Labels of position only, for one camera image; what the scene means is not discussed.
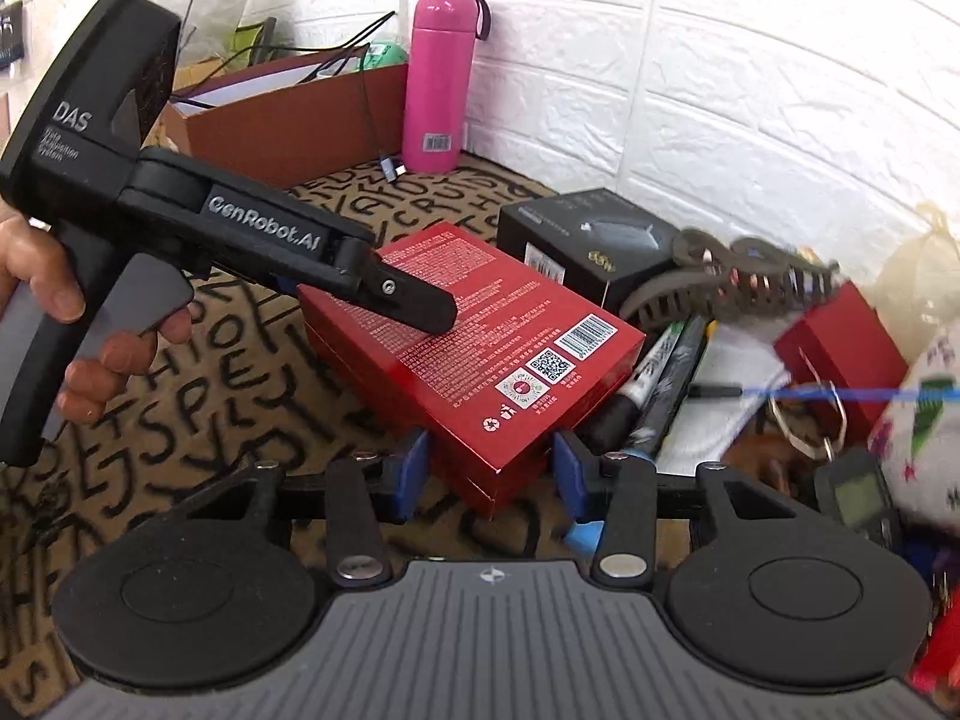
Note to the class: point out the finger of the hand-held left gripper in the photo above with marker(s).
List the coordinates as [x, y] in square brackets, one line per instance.
[409, 304]

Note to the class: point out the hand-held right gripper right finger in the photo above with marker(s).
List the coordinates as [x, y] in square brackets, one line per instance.
[574, 472]

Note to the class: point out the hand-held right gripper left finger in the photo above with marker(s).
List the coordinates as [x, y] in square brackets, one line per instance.
[409, 472]

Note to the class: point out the red gift box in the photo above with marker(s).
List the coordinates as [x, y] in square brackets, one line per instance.
[487, 345]

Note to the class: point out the person's left hand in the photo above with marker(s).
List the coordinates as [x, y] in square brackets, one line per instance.
[52, 285]

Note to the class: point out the black marker green cap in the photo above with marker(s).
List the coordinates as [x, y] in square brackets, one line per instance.
[641, 379]

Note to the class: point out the white paper sheets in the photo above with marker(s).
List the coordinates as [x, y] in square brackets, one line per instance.
[247, 86]

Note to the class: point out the green bag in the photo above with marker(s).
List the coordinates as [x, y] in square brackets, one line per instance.
[251, 41]

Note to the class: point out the black pen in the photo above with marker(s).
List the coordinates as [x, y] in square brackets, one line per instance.
[716, 391]

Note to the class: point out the black product box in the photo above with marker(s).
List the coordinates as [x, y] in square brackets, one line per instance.
[570, 240]

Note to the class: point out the brown file box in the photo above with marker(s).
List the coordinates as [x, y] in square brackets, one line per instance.
[300, 127]

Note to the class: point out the white paper pack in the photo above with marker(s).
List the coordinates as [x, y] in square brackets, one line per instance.
[731, 367]

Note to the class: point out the brown wooden item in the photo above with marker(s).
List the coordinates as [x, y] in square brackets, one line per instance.
[765, 461]

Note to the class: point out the pink water bottle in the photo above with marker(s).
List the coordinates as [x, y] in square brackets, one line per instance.
[439, 75]

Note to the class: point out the green round item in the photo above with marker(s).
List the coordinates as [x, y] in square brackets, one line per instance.
[386, 54]

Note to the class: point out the small black screen device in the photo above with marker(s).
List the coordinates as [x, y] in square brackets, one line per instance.
[855, 499]

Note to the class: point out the brown hair claw clip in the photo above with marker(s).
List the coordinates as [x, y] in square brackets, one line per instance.
[780, 277]

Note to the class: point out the small red box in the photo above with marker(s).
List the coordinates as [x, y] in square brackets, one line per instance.
[840, 345]

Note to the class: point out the translucent plastic bag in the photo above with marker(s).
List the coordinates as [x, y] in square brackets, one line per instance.
[919, 277]

